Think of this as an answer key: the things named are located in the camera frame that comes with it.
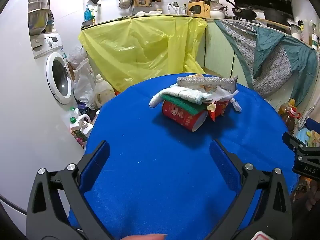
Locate white dish cloth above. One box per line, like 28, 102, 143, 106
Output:
135, 10, 163, 16

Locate pale green cabinet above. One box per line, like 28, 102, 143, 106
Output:
196, 20, 253, 88

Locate white bottle with green cap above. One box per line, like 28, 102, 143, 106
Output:
69, 116, 88, 143

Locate white jar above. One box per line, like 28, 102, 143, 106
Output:
291, 24, 302, 40

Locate grey mesh cloth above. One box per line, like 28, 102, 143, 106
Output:
176, 76, 238, 93

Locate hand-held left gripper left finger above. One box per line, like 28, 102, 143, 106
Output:
26, 140, 118, 240

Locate light blue cartoon board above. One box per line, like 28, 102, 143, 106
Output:
296, 127, 320, 147

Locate metal bowls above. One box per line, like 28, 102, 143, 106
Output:
27, 7, 52, 35

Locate white cooking pot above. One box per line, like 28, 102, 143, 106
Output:
210, 6, 227, 19

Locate black wok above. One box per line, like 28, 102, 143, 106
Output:
265, 6, 294, 25

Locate cooking oil bottle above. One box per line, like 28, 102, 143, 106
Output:
279, 99, 302, 130

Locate white plastic bag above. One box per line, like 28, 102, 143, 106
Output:
72, 57, 97, 109

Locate white detergent jug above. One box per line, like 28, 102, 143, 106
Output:
79, 114, 94, 138

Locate yellow plastic sheet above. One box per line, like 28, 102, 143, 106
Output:
79, 15, 208, 93

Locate red snack wrapper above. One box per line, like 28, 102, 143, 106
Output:
206, 100, 230, 122

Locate bottle with green label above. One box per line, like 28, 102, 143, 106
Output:
311, 24, 320, 50

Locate white washing machine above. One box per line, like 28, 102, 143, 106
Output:
30, 32, 75, 105

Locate white paper tissue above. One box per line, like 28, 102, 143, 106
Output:
205, 85, 242, 113

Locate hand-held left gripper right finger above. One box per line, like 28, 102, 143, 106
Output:
209, 139, 293, 240

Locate grey cloth with teal trim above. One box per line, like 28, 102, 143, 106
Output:
215, 19, 318, 107

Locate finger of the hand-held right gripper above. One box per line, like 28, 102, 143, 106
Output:
282, 132, 320, 175
305, 118, 320, 132

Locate person's left hand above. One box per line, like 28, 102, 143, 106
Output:
122, 234, 168, 240

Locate beige detergent jug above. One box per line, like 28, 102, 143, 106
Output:
94, 74, 116, 109

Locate black frying pan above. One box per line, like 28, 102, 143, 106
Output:
226, 0, 258, 20

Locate white and blue towel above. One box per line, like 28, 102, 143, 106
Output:
149, 86, 213, 108

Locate red paper cup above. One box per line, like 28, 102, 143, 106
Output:
162, 99, 208, 132

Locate green scouring pad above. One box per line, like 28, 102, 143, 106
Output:
161, 94, 207, 114

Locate white plastic bottle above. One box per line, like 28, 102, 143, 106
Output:
302, 20, 312, 43

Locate yellow microwave oven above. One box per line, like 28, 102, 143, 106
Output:
188, 0, 210, 18

